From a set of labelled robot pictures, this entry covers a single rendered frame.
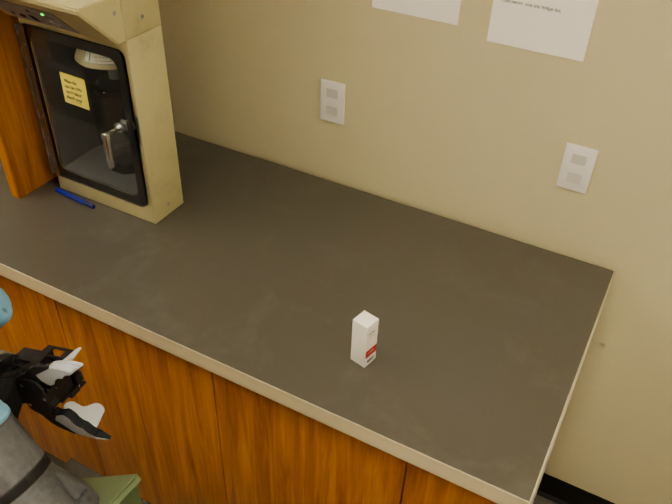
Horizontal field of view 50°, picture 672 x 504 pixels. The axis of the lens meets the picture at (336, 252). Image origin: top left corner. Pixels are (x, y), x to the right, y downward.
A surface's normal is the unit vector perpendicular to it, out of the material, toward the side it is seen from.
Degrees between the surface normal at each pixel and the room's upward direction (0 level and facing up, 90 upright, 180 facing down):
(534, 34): 90
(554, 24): 90
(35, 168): 90
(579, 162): 90
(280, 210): 0
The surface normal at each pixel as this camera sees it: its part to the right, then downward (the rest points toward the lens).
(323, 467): -0.47, 0.54
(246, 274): 0.03, -0.78
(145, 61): 0.88, 0.32
